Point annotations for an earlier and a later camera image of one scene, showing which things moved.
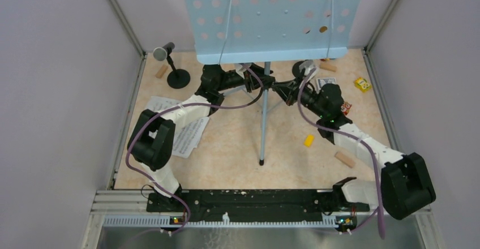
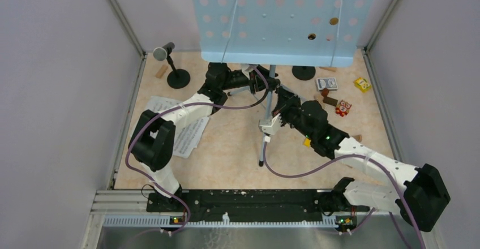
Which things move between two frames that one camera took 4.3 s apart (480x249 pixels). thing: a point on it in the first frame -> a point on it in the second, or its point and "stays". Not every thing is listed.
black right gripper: (288, 91) -> (286, 101)
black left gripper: (255, 83) stays
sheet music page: (187, 137) stays
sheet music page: (159, 103) stays
